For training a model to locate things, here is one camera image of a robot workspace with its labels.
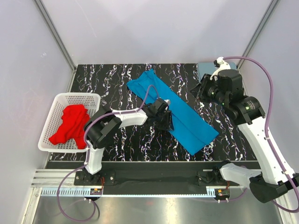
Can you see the left aluminium frame post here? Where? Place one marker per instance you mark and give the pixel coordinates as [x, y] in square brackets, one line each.
[51, 27]

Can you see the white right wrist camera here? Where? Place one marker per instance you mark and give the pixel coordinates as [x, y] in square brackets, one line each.
[221, 64]

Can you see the red t-shirt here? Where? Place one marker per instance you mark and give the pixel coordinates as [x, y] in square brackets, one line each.
[73, 119]

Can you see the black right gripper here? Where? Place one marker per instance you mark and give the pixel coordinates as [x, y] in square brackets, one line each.
[198, 92]

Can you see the right aluminium frame post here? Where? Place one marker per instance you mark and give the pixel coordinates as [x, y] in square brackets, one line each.
[261, 26]

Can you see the aluminium front rail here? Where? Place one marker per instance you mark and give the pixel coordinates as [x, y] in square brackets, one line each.
[52, 178]

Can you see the white plastic laundry basket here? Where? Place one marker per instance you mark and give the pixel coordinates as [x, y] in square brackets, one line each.
[91, 101]

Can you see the bright blue t-shirt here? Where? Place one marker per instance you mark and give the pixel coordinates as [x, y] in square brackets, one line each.
[190, 130]

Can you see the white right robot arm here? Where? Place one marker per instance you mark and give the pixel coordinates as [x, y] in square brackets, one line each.
[269, 183]

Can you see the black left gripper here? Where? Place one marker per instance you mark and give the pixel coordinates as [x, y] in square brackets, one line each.
[167, 125]

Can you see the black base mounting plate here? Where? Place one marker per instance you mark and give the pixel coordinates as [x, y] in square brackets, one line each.
[147, 178]

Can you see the aluminium frame post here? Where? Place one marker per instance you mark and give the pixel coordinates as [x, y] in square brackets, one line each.
[51, 27]
[261, 26]

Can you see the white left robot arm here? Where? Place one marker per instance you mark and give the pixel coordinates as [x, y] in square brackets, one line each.
[102, 126]

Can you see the white toothed cable duct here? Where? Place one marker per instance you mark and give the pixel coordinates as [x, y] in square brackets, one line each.
[71, 192]

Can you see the folded light blue t-shirt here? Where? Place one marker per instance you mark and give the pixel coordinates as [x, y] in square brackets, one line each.
[205, 67]

